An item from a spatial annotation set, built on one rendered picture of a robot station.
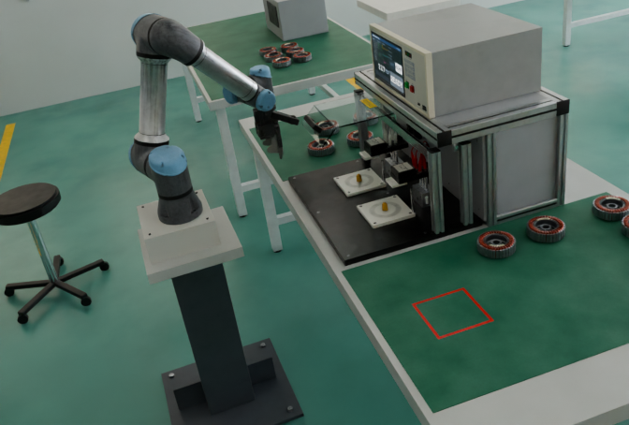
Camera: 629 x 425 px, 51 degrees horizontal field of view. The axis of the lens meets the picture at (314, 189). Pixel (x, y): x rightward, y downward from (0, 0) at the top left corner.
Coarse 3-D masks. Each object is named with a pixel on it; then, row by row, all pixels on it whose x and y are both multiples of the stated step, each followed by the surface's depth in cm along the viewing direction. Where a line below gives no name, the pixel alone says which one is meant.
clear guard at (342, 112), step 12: (360, 96) 240; (372, 96) 238; (312, 108) 238; (324, 108) 235; (336, 108) 233; (348, 108) 231; (360, 108) 230; (372, 108) 228; (384, 108) 227; (324, 120) 226; (336, 120) 223; (348, 120) 222; (360, 120) 220; (312, 132) 230; (324, 132) 222; (324, 144) 219
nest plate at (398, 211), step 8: (376, 200) 229; (384, 200) 228; (392, 200) 227; (400, 200) 227; (360, 208) 226; (368, 208) 225; (376, 208) 224; (392, 208) 223; (400, 208) 222; (408, 208) 221; (368, 216) 220; (376, 216) 219; (384, 216) 219; (392, 216) 218; (400, 216) 217; (408, 216) 218; (376, 224) 215; (384, 224) 216
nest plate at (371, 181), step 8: (344, 176) 248; (352, 176) 247; (368, 176) 246; (376, 176) 245; (344, 184) 242; (352, 184) 241; (360, 184) 241; (368, 184) 240; (376, 184) 239; (384, 184) 239; (344, 192) 238; (352, 192) 236; (360, 192) 237
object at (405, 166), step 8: (392, 168) 219; (400, 168) 218; (408, 168) 217; (392, 176) 220; (400, 176) 215; (408, 176) 216; (416, 176) 217; (424, 176) 218; (392, 184) 217; (400, 184) 217; (424, 184) 223
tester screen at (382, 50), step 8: (376, 40) 226; (384, 40) 219; (376, 48) 228; (384, 48) 221; (392, 48) 214; (376, 56) 230; (384, 56) 223; (392, 56) 216; (400, 56) 210; (376, 64) 232; (384, 64) 225; (400, 64) 211; (384, 80) 229
